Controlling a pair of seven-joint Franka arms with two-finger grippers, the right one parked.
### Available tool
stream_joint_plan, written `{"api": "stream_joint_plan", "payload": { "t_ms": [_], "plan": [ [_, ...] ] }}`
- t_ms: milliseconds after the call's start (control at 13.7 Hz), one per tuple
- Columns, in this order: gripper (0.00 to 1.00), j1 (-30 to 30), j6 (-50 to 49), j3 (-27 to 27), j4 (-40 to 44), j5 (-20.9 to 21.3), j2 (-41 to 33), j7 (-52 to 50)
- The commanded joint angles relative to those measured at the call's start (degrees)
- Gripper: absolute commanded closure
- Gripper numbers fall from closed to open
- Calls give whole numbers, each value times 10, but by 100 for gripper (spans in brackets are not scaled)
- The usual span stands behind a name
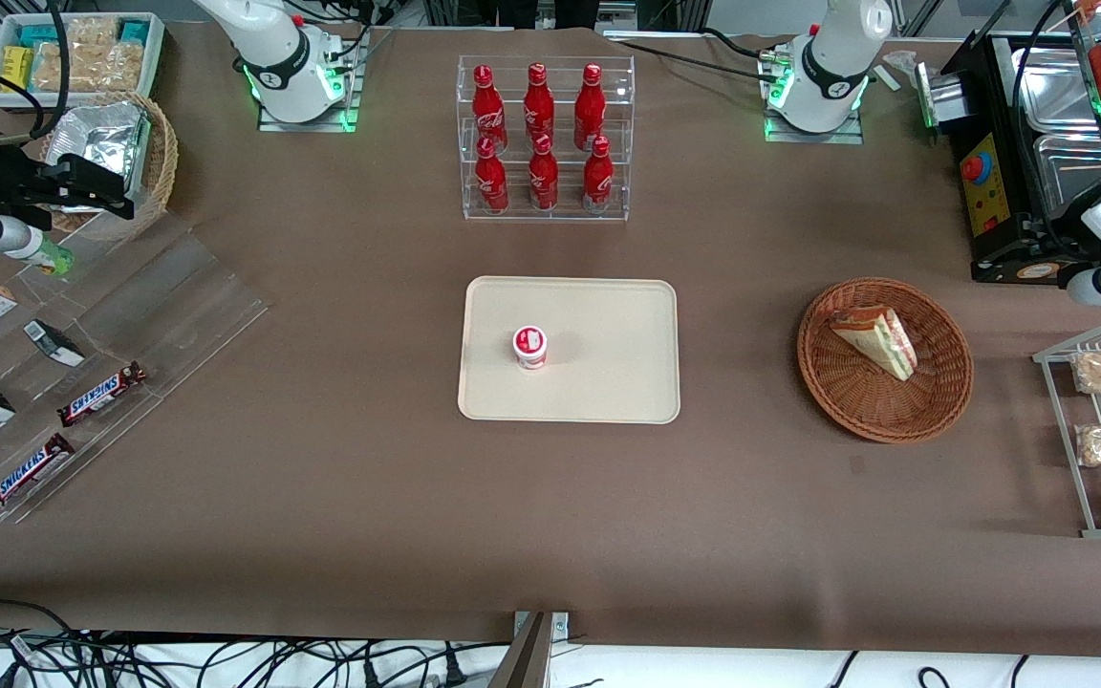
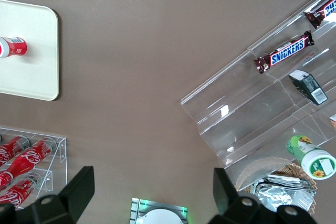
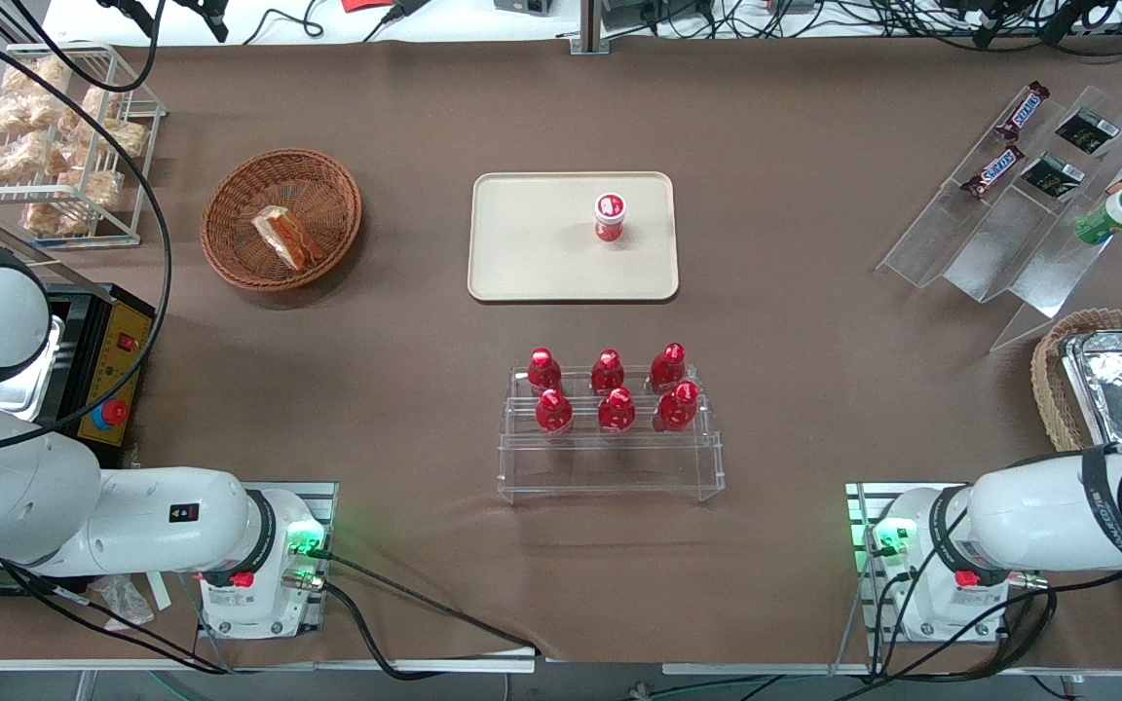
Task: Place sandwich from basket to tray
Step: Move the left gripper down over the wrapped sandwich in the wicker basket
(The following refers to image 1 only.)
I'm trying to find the triangular sandwich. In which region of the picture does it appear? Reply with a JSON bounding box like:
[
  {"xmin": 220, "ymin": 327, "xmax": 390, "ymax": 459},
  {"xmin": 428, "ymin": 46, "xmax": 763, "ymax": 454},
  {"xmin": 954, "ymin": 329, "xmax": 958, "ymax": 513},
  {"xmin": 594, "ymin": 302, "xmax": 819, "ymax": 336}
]
[{"xmin": 830, "ymin": 306, "xmax": 918, "ymax": 382}]

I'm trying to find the tan wicker basket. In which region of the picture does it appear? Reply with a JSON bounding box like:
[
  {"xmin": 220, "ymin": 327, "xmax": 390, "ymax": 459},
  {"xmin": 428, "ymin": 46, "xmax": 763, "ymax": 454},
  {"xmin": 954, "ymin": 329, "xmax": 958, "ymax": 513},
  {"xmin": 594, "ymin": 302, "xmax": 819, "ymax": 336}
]
[{"xmin": 38, "ymin": 90, "xmax": 179, "ymax": 240}]

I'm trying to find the round brown wicker basket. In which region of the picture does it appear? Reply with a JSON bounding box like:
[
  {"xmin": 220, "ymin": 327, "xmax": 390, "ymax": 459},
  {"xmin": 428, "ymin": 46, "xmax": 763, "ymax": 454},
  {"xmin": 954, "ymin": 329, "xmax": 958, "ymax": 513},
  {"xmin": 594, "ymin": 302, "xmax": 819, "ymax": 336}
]
[{"xmin": 796, "ymin": 277, "xmax": 975, "ymax": 444}]

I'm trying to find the beige rectangular tray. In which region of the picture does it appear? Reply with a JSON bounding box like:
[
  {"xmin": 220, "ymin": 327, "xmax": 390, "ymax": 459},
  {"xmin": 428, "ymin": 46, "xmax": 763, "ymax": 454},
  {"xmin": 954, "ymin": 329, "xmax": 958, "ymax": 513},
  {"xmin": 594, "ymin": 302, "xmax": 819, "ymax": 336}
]
[{"xmin": 457, "ymin": 276, "xmax": 681, "ymax": 425}]

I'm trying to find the silver foil bag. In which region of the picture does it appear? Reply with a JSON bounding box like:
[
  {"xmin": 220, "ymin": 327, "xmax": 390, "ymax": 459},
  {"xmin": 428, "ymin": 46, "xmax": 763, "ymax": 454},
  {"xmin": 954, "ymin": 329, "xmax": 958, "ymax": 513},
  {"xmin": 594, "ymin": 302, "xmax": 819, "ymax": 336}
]
[{"xmin": 44, "ymin": 100, "xmax": 151, "ymax": 207}]

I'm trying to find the steel food pan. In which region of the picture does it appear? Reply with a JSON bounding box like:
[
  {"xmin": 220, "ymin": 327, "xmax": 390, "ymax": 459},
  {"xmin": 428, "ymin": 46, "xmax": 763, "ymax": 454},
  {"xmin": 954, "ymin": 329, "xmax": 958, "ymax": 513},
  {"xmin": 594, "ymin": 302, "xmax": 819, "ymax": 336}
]
[
  {"xmin": 1009, "ymin": 43, "xmax": 1101, "ymax": 135},
  {"xmin": 1033, "ymin": 134, "xmax": 1101, "ymax": 209}
]

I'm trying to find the green white bottle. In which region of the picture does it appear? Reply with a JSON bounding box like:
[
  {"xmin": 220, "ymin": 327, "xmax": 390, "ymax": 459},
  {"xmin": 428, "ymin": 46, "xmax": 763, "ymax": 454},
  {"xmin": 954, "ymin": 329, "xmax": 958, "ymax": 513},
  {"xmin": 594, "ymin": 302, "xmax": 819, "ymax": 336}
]
[{"xmin": 11, "ymin": 229, "xmax": 75, "ymax": 276}]

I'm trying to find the clear bag of crackers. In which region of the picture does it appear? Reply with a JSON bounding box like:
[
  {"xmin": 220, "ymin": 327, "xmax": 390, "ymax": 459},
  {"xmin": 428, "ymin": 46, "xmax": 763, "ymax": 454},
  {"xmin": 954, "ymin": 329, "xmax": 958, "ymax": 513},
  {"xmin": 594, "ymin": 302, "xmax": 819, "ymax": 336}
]
[{"xmin": 32, "ymin": 17, "xmax": 146, "ymax": 94}]

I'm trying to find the black food warmer machine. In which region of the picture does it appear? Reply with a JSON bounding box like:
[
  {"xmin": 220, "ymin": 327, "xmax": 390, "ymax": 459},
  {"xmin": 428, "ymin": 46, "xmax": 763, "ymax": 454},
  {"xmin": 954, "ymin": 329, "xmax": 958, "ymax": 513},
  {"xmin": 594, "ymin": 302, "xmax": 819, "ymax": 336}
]
[{"xmin": 923, "ymin": 0, "xmax": 1101, "ymax": 285}]

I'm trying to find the clear acrylic display shelf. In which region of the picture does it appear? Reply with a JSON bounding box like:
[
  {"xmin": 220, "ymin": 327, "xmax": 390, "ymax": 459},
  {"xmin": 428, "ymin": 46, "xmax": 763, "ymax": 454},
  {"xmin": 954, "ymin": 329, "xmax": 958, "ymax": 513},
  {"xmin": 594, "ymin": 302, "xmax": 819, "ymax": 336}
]
[{"xmin": 0, "ymin": 210, "xmax": 270, "ymax": 524}]

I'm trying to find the yellow snack packet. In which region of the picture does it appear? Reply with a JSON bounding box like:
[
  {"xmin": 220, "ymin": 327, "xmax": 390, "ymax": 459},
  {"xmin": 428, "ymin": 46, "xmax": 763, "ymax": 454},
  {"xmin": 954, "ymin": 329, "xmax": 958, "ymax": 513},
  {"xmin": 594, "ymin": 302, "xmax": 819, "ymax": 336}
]
[{"xmin": 0, "ymin": 45, "xmax": 35, "ymax": 94}]

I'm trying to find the white plastic snack bin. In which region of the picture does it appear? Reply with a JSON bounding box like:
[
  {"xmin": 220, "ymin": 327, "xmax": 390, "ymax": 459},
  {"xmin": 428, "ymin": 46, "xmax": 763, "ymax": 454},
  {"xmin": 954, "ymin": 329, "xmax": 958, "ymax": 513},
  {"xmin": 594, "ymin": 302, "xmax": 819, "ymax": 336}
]
[{"xmin": 0, "ymin": 11, "xmax": 166, "ymax": 108}]

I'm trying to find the brown snickers bar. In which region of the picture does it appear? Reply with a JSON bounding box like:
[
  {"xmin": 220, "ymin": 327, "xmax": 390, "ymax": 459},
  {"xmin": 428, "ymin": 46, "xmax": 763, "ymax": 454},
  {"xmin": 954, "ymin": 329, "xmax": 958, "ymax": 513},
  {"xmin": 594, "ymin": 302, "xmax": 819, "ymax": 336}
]
[
  {"xmin": 56, "ymin": 361, "xmax": 148, "ymax": 427},
  {"xmin": 0, "ymin": 433, "xmax": 76, "ymax": 516}
]

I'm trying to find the silver metal box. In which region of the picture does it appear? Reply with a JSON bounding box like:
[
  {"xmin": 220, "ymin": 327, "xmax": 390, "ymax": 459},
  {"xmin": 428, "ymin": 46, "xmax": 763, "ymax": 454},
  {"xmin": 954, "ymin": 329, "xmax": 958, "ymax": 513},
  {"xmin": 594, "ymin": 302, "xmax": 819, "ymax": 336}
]
[{"xmin": 915, "ymin": 63, "xmax": 968, "ymax": 131}]

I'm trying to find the red cola bottle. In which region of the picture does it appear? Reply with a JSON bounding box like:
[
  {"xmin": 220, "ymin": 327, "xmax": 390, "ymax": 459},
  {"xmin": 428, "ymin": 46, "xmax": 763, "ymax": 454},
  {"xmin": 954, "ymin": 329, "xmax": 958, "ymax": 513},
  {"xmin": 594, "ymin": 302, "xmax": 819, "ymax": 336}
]
[
  {"xmin": 524, "ymin": 62, "xmax": 556, "ymax": 144},
  {"xmin": 474, "ymin": 136, "xmax": 510, "ymax": 215},
  {"xmin": 574, "ymin": 63, "xmax": 606, "ymax": 152},
  {"xmin": 471, "ymin": 64, "xmax": 508, "ymax": 154},
  {"xmin": 529, "ymin": 134, "xmax": 559, "ymax": 211},
  {"xmin": 582, "ymin": 136, "xmax": 615, "ymax": 214}
]

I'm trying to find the white red yogurt cup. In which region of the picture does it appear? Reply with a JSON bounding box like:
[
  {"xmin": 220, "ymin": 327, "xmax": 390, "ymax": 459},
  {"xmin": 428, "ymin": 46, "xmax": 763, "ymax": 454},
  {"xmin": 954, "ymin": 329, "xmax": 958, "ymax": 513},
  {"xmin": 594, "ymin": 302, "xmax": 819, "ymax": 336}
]
[{"xmin": 512, "ymin": 325, "xmax": 550, "ymax": 371}]

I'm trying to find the clear acrylic bottle rack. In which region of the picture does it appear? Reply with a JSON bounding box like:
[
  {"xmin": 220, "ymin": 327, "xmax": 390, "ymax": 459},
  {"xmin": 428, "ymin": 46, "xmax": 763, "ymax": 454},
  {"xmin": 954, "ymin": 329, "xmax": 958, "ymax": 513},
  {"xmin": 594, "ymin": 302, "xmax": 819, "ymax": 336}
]
[{"xmin": 456, "ymin": 54, "xmax": 636, "ymax": 223}]

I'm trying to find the dark metal bar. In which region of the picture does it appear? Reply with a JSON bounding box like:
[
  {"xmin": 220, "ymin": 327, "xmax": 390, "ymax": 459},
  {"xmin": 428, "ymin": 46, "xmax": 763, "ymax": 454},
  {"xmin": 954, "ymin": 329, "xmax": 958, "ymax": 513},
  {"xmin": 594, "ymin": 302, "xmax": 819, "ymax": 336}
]
[{"xmin": 487, "ymin": 612, "xmax": 551, "ymax": 688}]

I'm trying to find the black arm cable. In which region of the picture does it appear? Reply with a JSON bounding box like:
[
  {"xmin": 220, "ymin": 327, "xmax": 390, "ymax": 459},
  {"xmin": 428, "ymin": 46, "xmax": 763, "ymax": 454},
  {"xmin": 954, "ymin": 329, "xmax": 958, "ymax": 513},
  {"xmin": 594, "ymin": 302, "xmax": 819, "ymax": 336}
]
[
  {"xmin": 0, "ymin": 0, "xmax": 71, "ymax": 142},
  {"xmin": 1011, "ymin": 0, "xmax": 1077, "ymax": 254}
]

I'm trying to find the grey wire rack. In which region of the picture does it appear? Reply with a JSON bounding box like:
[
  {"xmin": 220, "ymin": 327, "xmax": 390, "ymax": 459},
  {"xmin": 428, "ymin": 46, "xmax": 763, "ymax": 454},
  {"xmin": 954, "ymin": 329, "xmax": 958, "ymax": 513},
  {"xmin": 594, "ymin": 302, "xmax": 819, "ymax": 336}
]
[{"xmin": 1033, "ymin": 318, "xmax": 1101, "ymax": 539}]

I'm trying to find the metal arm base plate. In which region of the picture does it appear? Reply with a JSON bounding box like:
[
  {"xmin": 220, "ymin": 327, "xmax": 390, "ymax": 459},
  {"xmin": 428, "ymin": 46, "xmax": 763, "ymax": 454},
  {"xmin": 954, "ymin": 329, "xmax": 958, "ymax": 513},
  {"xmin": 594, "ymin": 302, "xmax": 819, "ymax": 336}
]
[
  {"xmin": 763, "ymin": 38, "xmax": 865, "ymax": 145},
  {"xmin": 257, "ymin": 27, "xmax": 362, "ymax": 133}
]

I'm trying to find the black table cable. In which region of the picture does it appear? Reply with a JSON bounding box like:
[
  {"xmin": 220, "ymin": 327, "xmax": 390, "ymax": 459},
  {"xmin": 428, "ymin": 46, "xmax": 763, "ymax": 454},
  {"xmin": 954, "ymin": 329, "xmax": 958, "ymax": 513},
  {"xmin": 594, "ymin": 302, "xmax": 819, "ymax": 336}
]
[{"xmin": 608, "ymin": 29, "xmax": 792, "ymax": 85}]

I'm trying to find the metal table bracket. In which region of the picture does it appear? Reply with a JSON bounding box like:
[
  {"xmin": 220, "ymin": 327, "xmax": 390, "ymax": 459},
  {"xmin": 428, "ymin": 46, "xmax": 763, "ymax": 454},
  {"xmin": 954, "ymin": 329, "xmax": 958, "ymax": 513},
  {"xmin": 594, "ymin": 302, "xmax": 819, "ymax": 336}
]
[{"xmin": 512, "ymin": 612, "xmax": 571, "ymax": 660}]

